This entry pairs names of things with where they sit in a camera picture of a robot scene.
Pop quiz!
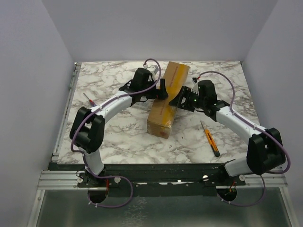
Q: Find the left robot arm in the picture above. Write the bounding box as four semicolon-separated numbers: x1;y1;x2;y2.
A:
70;65;168;187

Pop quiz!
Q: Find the brown cardboard express box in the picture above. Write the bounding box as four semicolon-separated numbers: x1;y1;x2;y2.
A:
147;61;190;139

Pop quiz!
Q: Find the orange utility knife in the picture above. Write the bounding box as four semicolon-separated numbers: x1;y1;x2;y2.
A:
200;121;220;157

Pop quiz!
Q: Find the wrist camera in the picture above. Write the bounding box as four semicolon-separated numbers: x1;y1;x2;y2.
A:
191;76;200;95
143;63;159;82

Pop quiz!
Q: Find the aluminium frame rail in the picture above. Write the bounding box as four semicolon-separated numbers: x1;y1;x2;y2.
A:
28;62;82;227

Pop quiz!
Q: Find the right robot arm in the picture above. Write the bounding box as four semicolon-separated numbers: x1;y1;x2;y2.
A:
169;80;286;185

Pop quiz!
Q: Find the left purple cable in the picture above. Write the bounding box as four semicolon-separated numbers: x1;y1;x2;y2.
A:
71;58;162;209

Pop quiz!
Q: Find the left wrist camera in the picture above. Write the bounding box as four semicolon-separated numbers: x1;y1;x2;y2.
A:
143;63;159;82

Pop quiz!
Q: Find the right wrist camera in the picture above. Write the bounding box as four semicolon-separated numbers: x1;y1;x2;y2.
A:
191;76;200;95

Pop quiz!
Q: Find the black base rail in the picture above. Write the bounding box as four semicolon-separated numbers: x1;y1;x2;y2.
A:
48;163;245;200

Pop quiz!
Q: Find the red handled screwdriver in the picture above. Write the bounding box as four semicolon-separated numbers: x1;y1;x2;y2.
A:
83;93;96;107

